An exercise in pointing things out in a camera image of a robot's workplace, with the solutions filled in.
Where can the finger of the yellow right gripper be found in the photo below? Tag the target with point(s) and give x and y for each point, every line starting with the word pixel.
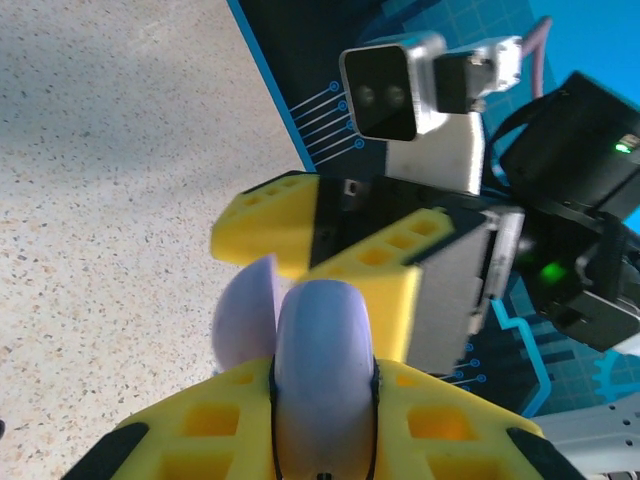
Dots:
pixel 380 300
pixel 260 235

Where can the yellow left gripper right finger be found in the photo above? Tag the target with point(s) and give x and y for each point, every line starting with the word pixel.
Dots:
pixel 390 450

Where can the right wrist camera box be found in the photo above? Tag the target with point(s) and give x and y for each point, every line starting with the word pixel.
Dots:
pixel 380 85

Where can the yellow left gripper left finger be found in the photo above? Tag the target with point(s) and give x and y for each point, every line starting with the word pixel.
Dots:
pixel 250 400

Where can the lavender earbud charging case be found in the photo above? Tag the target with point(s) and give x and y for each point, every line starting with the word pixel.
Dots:
pixel 325 350

